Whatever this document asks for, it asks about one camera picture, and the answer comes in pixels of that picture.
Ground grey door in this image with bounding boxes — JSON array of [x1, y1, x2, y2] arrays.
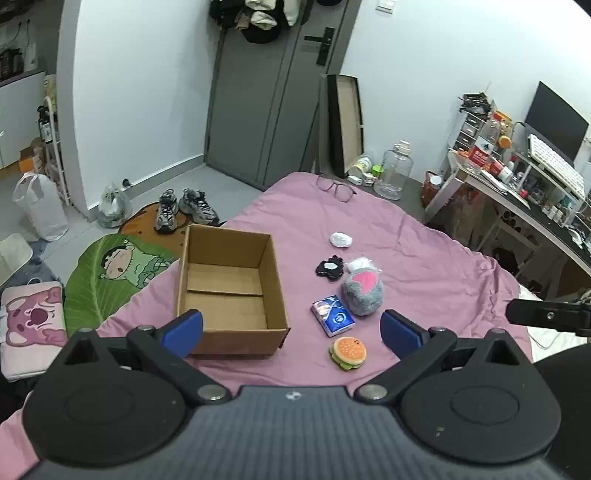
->
[[204, 0, 362, 192]]

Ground black desk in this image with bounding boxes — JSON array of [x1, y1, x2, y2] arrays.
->
[[424, 151, 591, 296]]

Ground white kitchen cabinet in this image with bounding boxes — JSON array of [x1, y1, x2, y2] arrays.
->
[[0, 0, 59, 172]]

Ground pink bear cushion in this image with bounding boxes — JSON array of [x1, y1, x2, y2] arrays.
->
[[0, 281, 68, 382]]

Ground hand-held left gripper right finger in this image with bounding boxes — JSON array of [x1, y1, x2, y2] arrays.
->
[[355, 309, 532, 407]]

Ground clear plastic bag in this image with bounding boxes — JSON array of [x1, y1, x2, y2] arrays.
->
[[96, 183, 133, 229]]

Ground small orange cardboard box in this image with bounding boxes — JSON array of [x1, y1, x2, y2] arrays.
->
[[18, 138, 48, 175]]

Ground white floor tray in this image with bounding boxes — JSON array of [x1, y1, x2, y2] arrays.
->
[[0, 233, 34, 288]]

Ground grey sneaker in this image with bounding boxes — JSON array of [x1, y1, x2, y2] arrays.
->
[[178, 188, 221, 227], [154, 189, 179, 232]]

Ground clear water jug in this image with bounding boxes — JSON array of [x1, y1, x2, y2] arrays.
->
[[373, 140, 413, 200]]

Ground black monitor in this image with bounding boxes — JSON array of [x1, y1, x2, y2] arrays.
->
[[525, 81, 590, 168]]

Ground black spray bottle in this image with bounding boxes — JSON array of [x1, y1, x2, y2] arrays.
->
[[36, 106, 52, 142]]

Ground blue tissue pack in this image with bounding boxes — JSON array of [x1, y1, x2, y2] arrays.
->
[[311, 295, 355, 337]]

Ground red label water bottle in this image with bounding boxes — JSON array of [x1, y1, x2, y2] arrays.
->
[[468, 113, 502, 170]]

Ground black white small toy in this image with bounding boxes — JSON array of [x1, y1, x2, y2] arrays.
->
[[316, 258, 345, 280]]

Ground desktop drawer organiser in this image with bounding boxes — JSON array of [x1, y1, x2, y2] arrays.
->
[[454, 93, 496, 156]]

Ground pink bed sheet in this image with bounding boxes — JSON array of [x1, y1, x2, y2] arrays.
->
[[0, 172, 534, 468]]

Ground black door lock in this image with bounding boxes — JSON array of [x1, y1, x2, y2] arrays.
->
[[315, 27, 336, 66]]

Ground white keyboard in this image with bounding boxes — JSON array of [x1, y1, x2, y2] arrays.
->
[[527, 133, 585, 195]]

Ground hamburger toy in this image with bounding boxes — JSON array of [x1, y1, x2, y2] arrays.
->
[[329, 336, 368, 371]]

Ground grey plush toy pink ear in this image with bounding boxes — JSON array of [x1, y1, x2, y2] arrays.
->
[[342, 257, 385, 317]]

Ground white metal rack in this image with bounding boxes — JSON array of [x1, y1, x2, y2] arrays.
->
[[43, 96, 71, 207]]

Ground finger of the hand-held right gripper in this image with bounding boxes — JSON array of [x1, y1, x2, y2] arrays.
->
[[505, 299, 591, 337]]

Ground green leaf cartoon rug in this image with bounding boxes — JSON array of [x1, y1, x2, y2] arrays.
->
[[64, 233, 184, 337]]

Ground brown cardboard box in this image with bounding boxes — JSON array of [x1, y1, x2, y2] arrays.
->
[[175, 224, 291, 359]]

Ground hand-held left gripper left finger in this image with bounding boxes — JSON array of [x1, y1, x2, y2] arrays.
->
[[51, 310, 232, 407]]

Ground white plastic bag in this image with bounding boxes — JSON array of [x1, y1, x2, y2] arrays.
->
[[12, 172, 69, 242]]

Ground hanging clothes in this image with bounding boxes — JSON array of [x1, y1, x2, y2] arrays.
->
[[209, 0, 302, 45]]

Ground brown floor mat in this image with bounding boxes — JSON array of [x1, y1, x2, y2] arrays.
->
[[119, 202, 225, 236]]

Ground purple frame glasses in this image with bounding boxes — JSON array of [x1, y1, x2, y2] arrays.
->
[[316, 174, 358, 203]]

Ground white can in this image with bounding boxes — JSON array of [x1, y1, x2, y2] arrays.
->
[[348, 155, 373, 180]]

